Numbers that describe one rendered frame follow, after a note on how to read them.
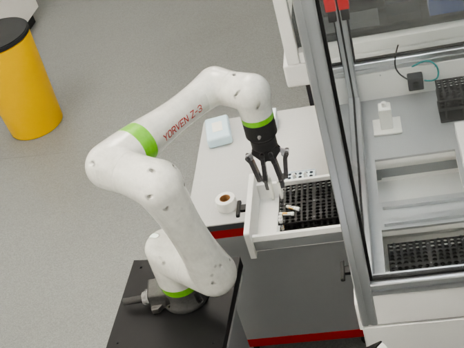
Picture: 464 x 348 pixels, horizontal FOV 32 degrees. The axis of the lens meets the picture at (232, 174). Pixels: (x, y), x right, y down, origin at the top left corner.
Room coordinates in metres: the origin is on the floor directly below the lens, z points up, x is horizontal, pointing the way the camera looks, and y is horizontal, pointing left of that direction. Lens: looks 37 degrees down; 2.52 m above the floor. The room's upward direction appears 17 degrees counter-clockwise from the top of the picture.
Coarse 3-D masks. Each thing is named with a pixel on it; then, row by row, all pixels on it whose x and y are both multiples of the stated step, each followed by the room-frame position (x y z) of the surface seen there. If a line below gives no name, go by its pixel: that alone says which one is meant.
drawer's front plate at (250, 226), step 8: (248, 184) 2.01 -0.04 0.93; (248, 192) 1.97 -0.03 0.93; (256, 192) 2.01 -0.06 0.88; (248, 200) 1.93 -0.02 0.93; (256, 200) 1.98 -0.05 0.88; (248, 208) 1.89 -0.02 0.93; (256, 208) 1.95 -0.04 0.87; (248, 216) 1.86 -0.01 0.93; (256, 216) 1.92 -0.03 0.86; (248, 224) 1.82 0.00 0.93; (256, 224) 1.89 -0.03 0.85; (248, 232) 1.79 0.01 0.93; (256, 232) 1.87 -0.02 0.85; (248, 240) 1.78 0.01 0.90; (248, 248) 1.78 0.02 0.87; (256, 256) 1.78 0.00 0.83
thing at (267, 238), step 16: (320, 176) 1.98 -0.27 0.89; (272, 208) 1.97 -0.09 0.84; (272, 224) 1.89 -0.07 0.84; (336, 224) 1.74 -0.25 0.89; (256, 240) 1.79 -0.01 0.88; (272, 240) 1.78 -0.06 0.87; (288, 240) 1.77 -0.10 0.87; (304, 240) 1.75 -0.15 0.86; (320, 240) 1.74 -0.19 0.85; (336, 240) 1.73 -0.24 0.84
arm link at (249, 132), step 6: (264, 126) 1.81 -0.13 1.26; (270, 126) 1.82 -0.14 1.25; (276, 126) 1.85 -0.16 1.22; (246, 132) 1.84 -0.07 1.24; (252, 132) 1.82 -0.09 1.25; (258, 132) 1.81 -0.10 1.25; (264, 132) 1.81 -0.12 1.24; (270, 132) 1.82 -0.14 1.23; (276, 132) 1.84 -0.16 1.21; (246, 138) 1.85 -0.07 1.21; (252, 138) 1.82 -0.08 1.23; (258, 138) 1.81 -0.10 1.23; (264, 138) 1.81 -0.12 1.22; (270, 138) 1.82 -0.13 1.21
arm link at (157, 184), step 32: (128, 160) 1.59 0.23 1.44; (160, 160) 1.56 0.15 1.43; (128, 192) 1.54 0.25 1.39; (160, 192) 1.49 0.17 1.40; (160, 224) 1.53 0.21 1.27; (192, 224) 1.53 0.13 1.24; (192, 256) 1.54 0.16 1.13; (224, 256) 1.59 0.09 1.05; (192, 288) 1.59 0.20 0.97; (224, 288) 1.55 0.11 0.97
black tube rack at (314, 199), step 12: (288, 192) 1.95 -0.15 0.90; (300, 192) 1.92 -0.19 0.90; (312, 192) 1.91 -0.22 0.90; (324, 192) 1.89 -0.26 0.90; (288, 204) 1.89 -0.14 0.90; (300, 204) 1.87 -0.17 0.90; (312, 204) 1.85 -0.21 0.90; (324, 204) 1.87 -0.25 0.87; (288, 216) 1.83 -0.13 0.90; (300, 216) 1.82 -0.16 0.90; (312, 216) 1.80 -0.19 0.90; (324, 216) 1.79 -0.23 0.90; (336, 216) 1.80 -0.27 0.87; (288, 228) 1.82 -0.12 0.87; (300, 228) 1.80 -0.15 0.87
